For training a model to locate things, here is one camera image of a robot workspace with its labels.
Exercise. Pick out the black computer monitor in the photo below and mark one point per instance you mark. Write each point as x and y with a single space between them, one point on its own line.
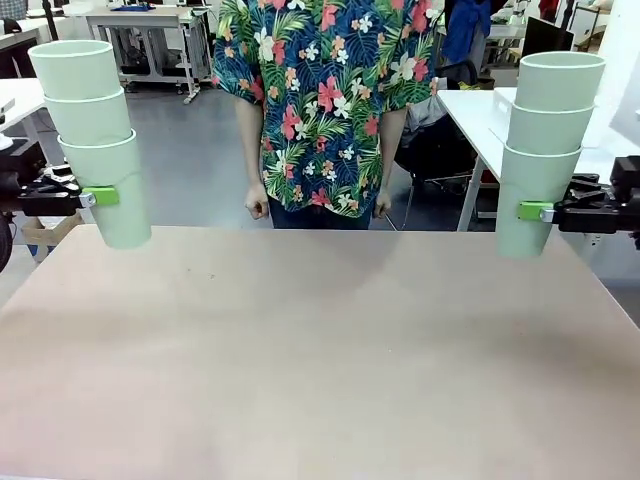
542 35

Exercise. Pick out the person in floral shirt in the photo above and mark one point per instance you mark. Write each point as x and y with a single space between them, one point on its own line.
325 100

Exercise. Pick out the white side table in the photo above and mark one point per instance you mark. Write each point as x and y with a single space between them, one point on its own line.
475 125

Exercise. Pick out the white adjustable desk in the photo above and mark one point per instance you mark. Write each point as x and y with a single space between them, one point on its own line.
20 100

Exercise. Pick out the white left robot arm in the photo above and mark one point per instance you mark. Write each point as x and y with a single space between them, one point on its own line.
4 143

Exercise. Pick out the blue hanging jacket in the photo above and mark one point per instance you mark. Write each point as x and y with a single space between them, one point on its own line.
465 30

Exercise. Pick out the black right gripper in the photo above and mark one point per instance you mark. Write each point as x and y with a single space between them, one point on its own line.
629 195

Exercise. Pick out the grey clothing on chair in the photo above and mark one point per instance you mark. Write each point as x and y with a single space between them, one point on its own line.
425 117

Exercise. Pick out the black stand pole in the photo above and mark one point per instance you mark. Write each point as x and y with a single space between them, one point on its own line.
48 20

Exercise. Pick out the person's left forearm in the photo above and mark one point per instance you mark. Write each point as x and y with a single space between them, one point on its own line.
393 150

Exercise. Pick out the black office chair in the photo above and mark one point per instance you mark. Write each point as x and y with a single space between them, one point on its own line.
440 160

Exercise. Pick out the grey metal workbench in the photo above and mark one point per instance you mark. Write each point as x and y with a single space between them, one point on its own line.
150 22

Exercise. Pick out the light green plastic cup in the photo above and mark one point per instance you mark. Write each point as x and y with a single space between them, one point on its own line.
560 80
550 130
125 220
75 70
525 180
90 120

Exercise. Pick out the brown cardboard box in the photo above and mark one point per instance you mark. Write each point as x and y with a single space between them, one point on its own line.
50 232

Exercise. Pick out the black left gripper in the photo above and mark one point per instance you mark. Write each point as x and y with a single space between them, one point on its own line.
17 170

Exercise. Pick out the person's left hand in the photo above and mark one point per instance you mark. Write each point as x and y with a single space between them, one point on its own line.
383 205

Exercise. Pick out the person's right forearm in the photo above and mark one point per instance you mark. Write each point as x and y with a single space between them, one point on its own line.
250 145

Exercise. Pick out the person's right hand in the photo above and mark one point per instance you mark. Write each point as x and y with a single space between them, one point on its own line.
256 202

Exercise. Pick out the white plastic basket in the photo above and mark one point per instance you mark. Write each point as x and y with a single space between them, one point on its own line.
505 112

